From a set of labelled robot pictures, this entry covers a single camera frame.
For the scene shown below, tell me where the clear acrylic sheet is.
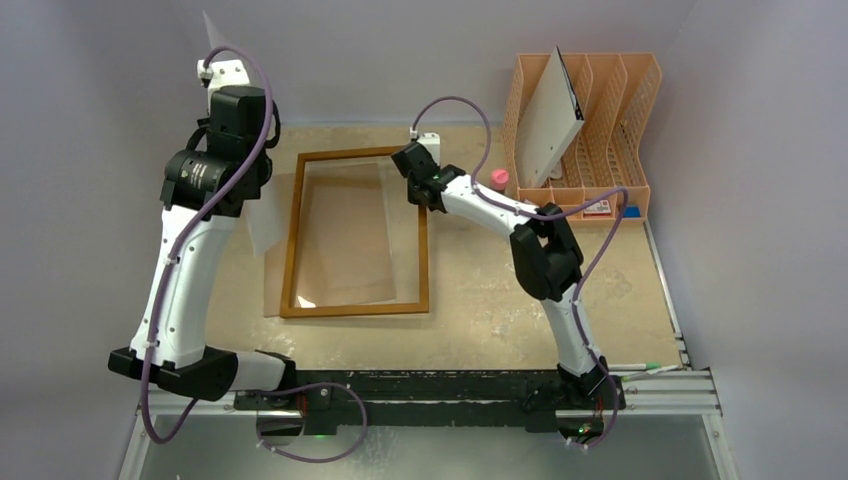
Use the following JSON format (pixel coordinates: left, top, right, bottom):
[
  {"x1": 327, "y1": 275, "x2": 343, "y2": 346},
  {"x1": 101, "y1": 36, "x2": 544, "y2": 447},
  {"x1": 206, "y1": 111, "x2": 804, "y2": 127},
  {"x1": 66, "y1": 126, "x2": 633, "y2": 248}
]
[{"x1": 292, "y1": 160, "x2": 397, "y2": 308}]

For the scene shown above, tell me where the wooden picture frame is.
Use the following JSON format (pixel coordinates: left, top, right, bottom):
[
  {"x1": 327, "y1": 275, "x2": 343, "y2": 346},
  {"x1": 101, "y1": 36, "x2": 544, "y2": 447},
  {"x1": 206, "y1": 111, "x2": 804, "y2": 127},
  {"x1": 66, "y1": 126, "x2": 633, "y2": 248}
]
[{"x1": 279, "y1": 146, "x2": 430, "y2": 319}]

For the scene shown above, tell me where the plant photo print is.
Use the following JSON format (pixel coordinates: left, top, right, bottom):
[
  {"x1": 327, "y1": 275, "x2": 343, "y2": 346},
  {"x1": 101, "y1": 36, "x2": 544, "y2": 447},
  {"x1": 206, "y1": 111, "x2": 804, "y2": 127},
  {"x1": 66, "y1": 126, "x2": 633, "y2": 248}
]
[{"x1": 246, "y1": 174, "x2": 294, "y2": 257}]

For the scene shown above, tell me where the brown backing board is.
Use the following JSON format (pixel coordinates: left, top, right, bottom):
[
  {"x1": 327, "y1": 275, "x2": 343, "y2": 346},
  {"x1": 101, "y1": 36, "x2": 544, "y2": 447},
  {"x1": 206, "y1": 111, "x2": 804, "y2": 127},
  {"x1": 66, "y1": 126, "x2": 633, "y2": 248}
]
[{"x1": 262, "y1": 173, "x2": 294, "y2": 318}]

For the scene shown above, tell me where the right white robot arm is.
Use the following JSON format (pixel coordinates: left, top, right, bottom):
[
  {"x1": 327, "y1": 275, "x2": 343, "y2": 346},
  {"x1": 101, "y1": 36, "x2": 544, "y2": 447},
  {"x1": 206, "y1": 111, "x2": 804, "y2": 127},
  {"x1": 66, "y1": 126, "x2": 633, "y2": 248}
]
[{"x1": 391, "y1": 141, "x2": 617, "y2": 407}]

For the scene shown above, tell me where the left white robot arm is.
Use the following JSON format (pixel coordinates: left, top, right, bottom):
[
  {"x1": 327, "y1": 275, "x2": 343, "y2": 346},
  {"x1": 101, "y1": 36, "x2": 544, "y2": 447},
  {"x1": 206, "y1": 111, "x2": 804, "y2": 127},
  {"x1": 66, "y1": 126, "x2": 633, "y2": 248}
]
[{"x1": 108, "y1": 86, "x2": 298, "y2": 409}]

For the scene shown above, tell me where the pink capped bottle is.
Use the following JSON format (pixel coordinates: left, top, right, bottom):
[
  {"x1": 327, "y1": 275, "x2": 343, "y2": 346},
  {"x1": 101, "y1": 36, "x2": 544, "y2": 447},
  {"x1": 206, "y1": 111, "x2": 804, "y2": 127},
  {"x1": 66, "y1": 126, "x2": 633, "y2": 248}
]
[{"x1": 488, "y1": 169, "x2": 511, "y2": 195}]

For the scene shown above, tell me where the white board in organizer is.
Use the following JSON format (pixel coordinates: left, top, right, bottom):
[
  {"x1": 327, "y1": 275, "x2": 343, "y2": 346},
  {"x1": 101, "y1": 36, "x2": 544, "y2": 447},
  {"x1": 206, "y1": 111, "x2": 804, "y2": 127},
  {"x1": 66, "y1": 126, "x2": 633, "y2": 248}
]
[{"x1": 515, "y1": 47, "x2": 584, "y2": 188}]

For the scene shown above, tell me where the orange file organizer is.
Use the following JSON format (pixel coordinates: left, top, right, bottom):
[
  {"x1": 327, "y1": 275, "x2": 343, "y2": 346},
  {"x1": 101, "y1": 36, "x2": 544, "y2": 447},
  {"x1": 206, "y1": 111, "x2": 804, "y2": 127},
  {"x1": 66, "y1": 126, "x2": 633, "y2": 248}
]
[{"x1": 501, "y1": 52, "x2": 662, "y2": 226}]

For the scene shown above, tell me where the red white small box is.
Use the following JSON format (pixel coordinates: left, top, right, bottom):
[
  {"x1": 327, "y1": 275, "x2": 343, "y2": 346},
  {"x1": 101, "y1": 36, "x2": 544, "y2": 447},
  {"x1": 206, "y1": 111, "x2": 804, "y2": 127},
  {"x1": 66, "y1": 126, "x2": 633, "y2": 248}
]
[{"x1": 583, "y1": 199, "x2": 614, "y2": 218}]

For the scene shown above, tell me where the blue small box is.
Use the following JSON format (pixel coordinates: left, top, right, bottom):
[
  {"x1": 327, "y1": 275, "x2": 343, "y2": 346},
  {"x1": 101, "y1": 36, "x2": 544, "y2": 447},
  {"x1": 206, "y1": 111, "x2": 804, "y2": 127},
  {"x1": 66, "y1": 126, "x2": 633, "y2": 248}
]
[{"x1": 624, "y1": 205, "x2": 642, "y2": 218}]

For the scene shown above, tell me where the green tipped pen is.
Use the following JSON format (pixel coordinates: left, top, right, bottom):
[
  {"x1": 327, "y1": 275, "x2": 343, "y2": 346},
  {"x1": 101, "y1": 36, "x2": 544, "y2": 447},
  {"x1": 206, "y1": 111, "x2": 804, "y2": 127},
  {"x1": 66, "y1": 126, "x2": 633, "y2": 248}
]
[{"x1": 608, "y1": 362, "x2": 662, "y2": 371}]

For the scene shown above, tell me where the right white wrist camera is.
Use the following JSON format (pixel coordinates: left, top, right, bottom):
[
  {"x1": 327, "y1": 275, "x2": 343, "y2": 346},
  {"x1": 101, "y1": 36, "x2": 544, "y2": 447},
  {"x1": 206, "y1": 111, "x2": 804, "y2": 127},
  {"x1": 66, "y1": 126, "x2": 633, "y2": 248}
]
[{"x1": 414, "y1": 132, "x2": 441, "y2": 165}]

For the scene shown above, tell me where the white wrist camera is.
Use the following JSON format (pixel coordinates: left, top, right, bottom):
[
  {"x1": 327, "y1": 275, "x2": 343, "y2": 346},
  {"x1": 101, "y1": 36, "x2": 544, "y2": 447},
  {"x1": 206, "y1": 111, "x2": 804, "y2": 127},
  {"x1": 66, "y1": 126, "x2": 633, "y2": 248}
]
[
  {"x1": 414, "y1": 132, "x2": 441, "y2": 165},
  {"x1": 196, "y1": 59, "x2": 251, "y2": 105}
]

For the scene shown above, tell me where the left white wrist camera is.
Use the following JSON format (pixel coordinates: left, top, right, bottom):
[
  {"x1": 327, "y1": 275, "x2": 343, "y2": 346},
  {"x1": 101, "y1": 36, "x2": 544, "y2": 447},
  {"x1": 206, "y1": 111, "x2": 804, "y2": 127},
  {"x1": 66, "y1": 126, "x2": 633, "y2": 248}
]
[{"x1": 196, "y1": 59, "x2": 251, "y2": 105}]

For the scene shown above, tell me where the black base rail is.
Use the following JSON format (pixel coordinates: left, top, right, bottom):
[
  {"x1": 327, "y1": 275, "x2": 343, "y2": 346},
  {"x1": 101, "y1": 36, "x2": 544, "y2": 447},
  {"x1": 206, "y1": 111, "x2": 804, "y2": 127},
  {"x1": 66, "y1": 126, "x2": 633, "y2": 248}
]
[{"x1": 234, "y1": 369, "x2": 626, "y2": 439}]

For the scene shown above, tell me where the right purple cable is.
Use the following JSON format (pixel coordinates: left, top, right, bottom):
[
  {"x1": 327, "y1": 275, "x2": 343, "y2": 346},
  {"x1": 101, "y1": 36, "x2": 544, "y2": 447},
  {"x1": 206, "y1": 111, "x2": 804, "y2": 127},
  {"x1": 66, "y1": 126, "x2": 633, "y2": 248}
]
[{"x1": 409, "y1": 96, "x2": 629, "y2": 452}]

